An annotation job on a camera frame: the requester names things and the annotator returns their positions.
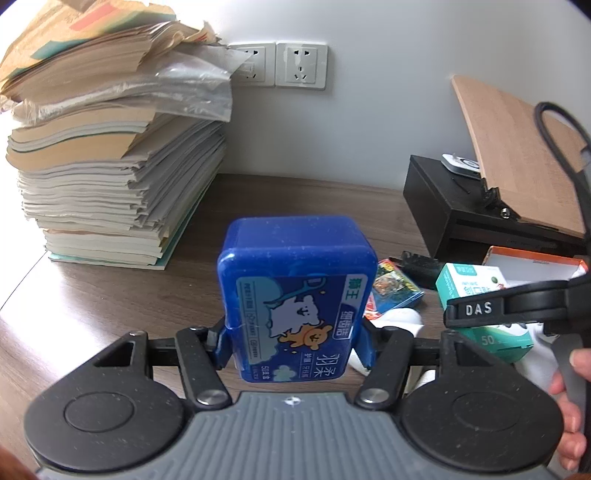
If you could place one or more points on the small white device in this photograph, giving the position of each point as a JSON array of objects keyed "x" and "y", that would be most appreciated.
[{"x": 461, "y": 165}]

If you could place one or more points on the stack of books and papers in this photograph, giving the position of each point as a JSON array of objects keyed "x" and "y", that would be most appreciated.
[{"x": 92, "y": 152}]

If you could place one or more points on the clear plastic bag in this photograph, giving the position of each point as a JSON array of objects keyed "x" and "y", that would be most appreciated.
[{"x": 194, "y": 78}]

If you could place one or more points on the blue plastic floss box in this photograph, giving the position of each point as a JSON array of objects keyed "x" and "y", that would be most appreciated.
[{"x": 295, "y": 295}]

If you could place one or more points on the black desk riser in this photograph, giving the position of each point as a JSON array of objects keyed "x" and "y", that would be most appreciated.
[{"x": 438, "y": 207}]

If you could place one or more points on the person's right hand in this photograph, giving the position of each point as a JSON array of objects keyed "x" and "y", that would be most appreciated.
[{"x": 575, "y": 429}]

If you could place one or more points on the white wall socket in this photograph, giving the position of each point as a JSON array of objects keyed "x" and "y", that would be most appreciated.
[
  {"x": 302, "y": 64},
  {"x": 253, "y": 64}
]

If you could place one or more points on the playing card box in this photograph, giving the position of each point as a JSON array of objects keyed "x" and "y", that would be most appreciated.
[{"x": 392, "y": 286}]

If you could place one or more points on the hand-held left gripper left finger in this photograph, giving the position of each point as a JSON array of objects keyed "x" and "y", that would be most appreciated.
[{"x": 221, "y": 344}]

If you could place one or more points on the white box with orange rim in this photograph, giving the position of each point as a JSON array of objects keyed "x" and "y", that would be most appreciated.
[{"x": 531, "y": 267}]

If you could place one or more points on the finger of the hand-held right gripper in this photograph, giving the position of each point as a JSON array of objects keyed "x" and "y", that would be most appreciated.
[{"x": 498, "y": 307}]

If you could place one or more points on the wooden book stand board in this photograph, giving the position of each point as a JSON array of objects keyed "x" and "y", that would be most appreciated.
[{"x": 517, "y": 147}]

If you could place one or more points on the white charger plug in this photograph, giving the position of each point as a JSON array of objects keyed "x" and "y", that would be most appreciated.
[{"x": 397, "y": 323}]

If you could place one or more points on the black power adapter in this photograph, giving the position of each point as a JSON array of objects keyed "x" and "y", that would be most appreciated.
[{"x": 422, "y": 270}]

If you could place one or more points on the green white carton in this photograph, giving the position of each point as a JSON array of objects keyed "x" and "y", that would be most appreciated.
[{"x": 466, "y": 281}]

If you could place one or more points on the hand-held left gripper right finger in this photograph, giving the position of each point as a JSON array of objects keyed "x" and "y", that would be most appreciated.
[{"x": 367, "y": 347}]

